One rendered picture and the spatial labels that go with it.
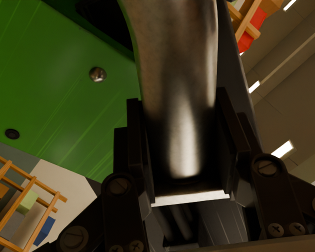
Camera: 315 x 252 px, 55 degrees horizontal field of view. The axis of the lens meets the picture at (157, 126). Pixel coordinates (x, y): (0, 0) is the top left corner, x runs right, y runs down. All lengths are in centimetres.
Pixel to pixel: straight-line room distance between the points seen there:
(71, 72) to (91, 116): 4
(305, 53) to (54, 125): 769
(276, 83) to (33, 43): 777
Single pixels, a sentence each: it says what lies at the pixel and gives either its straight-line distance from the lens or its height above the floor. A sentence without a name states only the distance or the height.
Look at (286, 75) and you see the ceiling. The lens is 790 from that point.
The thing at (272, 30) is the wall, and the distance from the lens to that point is 969.
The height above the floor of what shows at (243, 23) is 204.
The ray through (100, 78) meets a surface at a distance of 20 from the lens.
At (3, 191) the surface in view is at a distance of 657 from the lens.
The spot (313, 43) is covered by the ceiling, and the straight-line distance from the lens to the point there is 784.
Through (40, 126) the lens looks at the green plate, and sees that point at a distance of 23.
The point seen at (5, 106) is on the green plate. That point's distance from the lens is 23.
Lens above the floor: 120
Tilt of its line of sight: 14 degrees up
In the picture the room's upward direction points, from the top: 128 degrees clockwise
